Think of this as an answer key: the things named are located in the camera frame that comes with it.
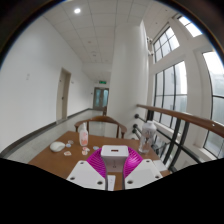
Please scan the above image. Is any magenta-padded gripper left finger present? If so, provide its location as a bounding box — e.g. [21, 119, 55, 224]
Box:
[66, 148, 108, 191]

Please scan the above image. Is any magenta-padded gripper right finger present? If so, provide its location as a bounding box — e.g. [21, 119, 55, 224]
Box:
[122, 147, 164, 191]

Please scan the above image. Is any white block charger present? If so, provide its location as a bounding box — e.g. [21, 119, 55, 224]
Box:
[100, 144, 130, 174]

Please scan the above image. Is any white paper card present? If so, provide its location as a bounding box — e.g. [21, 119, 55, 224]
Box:
[152, 159, 168, 173]

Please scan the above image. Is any clear plastic water bottle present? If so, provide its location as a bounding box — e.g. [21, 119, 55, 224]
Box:
[138, 120, 158, 154]

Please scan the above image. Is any white spray bottle orange label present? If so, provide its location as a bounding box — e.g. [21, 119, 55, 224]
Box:
[78, 122, 90, 147]

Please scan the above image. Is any white computer mouse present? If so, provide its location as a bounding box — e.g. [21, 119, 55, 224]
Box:
[49, 141, 66, 153]

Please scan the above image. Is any wooden armchair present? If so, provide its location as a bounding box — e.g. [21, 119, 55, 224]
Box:
[74, 115, 128, 139]

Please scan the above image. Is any black railing with wooden handrail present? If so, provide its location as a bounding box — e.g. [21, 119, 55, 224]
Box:
[132, 103, 224, 174]

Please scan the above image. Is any grey double door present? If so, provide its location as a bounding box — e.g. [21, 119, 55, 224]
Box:
[92, 87, 110, 111]

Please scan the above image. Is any white side door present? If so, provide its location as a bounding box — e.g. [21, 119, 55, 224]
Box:
[55, 67, 72, 123]

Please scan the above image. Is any tall black-framed window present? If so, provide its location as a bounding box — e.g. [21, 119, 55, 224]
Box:
[152, 60, 188, 129]

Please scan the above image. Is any wide curved window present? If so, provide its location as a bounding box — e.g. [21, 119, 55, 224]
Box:
[202, 50, 224, 160]

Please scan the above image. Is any small upper window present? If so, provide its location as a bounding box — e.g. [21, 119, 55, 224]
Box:
[152, 26, 181, 63]

